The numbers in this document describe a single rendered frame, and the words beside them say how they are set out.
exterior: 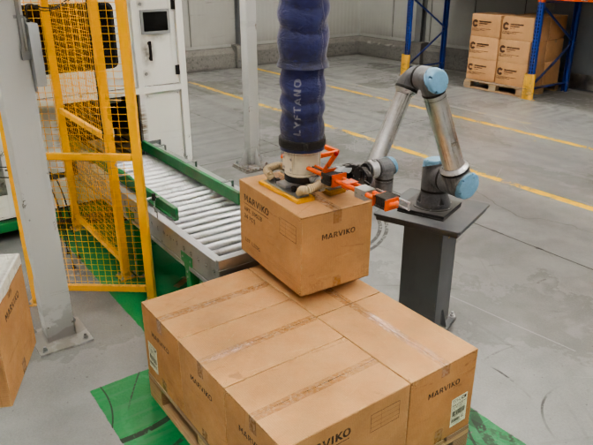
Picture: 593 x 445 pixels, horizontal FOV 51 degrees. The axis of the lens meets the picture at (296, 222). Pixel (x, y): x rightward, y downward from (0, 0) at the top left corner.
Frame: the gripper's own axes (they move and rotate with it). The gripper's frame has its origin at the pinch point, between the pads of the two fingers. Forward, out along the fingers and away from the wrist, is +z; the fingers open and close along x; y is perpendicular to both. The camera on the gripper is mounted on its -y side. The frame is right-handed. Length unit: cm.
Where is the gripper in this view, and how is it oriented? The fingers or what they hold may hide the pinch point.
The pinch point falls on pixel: (337, 178)
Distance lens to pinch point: 281.8
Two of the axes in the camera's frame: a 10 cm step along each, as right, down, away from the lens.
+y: -5.9, -3.2, 7.5
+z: -8.1, 2.1, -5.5
